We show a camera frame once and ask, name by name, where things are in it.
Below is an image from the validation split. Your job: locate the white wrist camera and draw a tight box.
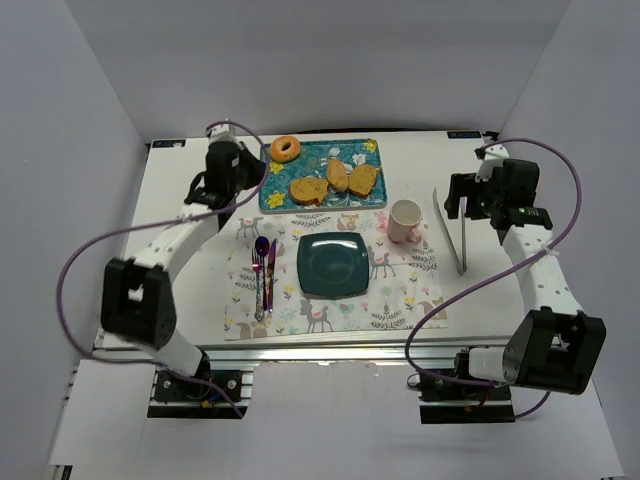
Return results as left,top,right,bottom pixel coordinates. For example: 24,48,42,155
206,122,236,143
474,145,508,182

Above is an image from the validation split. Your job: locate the pink mug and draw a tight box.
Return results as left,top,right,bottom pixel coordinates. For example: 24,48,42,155
387,199,423,244

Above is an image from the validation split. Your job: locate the dark teal square plate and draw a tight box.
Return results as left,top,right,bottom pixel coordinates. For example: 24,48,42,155
296,232,370,299

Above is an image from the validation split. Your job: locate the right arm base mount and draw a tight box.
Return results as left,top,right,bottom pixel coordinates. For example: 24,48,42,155
407,347,515,425

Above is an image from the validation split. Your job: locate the iridescent fork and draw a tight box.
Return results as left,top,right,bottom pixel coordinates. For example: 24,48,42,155
252,250,264,322

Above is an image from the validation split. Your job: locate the orange bagel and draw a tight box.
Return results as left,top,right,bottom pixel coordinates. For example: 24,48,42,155
270,136,301,164

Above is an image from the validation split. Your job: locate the brown bread slice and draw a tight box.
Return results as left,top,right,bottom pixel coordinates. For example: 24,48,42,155
289,178,329,205
348,164,378,198

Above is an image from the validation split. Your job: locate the golden bread roll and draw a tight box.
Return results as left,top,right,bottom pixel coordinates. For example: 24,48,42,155
326,158,349,192

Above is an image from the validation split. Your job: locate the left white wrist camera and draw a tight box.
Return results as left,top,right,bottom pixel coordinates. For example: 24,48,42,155
206,122,236,143

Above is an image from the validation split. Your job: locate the teal floral tray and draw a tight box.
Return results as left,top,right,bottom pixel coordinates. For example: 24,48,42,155
258,138,388,214

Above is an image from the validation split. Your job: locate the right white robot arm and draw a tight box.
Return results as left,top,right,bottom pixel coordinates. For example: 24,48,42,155
445,159,606,395

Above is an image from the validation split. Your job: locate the iridescent purple spoon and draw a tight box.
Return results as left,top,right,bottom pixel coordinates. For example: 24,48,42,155
254,236,270,311

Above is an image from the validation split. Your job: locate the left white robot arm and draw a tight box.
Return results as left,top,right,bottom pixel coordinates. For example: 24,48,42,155
100,139,267,396

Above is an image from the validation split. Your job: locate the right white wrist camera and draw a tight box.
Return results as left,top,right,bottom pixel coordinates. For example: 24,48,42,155
474,145,508,182

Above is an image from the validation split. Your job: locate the woodland animal placemat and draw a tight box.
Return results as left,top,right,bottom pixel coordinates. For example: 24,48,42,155
221,210,443,340

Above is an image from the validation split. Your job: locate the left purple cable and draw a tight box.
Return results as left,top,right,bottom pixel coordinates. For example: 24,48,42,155
55,118,274,419

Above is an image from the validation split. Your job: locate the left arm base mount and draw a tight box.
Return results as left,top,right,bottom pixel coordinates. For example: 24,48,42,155
147,368,253,420

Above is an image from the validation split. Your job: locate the iridescent knife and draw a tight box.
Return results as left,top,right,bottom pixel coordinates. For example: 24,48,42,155
263,239,277,313

